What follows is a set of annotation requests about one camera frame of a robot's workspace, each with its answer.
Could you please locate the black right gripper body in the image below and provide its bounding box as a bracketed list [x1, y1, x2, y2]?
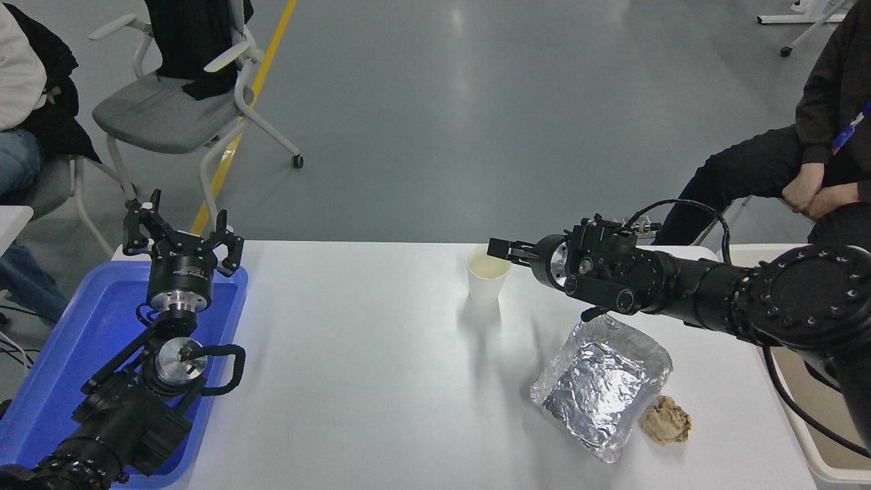
[529, 235, 565, 291]

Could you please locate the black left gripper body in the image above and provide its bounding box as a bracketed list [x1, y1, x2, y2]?
[146, 235, 218, 300]

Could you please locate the crumpled foil tray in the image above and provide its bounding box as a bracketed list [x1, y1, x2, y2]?
[529, 313, 674, 464]

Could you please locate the blue plastic tray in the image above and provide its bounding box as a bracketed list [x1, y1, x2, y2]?
[0, 261, 249, 490]

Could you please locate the white paper cup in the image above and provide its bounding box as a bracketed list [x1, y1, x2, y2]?
[465, 244, 512, 306]

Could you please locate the person's lanyard badge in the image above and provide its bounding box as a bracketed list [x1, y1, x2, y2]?
[832, 101, 871, 156]

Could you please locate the black jacket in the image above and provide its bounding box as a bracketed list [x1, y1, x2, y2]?
[145, 0, 256, 101]

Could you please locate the seated person in dark clothes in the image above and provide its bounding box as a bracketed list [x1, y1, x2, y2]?
[652, 0, 871, 247]

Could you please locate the grey chair with white frame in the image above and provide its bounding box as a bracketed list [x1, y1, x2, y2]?
[88, 0, 305, 235]

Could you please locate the crumpled tan paper ball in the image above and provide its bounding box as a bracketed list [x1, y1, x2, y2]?
[641, 396, 693, 444]

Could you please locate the white wheeled stand base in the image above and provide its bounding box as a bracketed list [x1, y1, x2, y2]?
[757, 0, 855, 57]

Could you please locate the small white table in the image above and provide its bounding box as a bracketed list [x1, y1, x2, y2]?
[0, 206, 35, 256]

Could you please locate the grey seat with white legs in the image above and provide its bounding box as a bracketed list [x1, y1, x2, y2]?
[0, 153, 140, 258]

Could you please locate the person's hand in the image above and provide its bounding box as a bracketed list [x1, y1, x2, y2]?
[806, 182, 871, 220]
[781, 163, 827, 217]

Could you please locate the large pale bin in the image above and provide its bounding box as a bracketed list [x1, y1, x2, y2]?
[718, 244, 871, 490]

